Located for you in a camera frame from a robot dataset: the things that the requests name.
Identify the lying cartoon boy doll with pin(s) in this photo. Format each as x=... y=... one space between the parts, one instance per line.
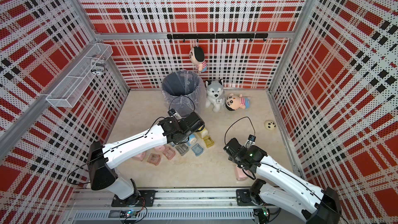
x=236 y=102

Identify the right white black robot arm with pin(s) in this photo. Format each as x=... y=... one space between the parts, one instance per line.
x=275 y=185

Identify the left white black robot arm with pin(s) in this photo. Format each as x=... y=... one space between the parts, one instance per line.
x=103 y=160

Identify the pink sharpener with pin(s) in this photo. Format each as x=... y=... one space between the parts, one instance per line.
x=160 y=148
x=240 y=174
x=140 y=156

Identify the grey bin with plastic liner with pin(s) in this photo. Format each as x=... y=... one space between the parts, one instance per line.
x=184 y=91

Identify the cream panda face ball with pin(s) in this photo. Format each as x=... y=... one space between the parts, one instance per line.
x=270 y=125

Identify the husky plush toy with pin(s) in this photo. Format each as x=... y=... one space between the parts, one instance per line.
x=215 y=95

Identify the black white can in basket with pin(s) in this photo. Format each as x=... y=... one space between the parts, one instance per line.
x=98 y=65

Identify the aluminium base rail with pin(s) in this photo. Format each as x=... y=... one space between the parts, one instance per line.
x=163 y=204

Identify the hanging cartoon boy doll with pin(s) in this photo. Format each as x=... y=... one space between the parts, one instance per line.
x=197 y=57

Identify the translucent grey sharpener tray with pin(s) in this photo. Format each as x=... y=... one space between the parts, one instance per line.
x=182 y=149

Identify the white wire wall basket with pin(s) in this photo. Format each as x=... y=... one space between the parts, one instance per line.
x=67 y=93

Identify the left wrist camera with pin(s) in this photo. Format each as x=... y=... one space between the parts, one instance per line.
x=173 y=113

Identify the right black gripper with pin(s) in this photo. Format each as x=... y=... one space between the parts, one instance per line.
x=234 y=160

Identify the right green circuit board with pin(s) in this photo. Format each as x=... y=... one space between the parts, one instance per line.
x=261 y=216

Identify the translucent blue sharpener tray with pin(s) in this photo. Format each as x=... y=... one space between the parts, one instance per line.
x=197 y=149

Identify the green circuit board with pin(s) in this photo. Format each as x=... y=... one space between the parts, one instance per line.
x=261 y=216
x=128 y=214

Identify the blue sharpener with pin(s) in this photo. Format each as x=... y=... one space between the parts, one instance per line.
x=192 y=140

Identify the yellow pencil sharpener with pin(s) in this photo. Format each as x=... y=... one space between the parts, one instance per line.
x=203 y=133

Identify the translucent pink sharpener tray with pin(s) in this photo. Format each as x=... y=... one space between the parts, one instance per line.
x=154 y=159

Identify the translucent yellow sharpener tray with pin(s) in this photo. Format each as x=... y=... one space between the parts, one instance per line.
x=208 y=141

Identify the black wall hook rail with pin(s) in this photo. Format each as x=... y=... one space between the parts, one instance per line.
x=217 y=36

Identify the left green circuit board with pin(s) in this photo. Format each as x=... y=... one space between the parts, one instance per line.
x=128 y=214

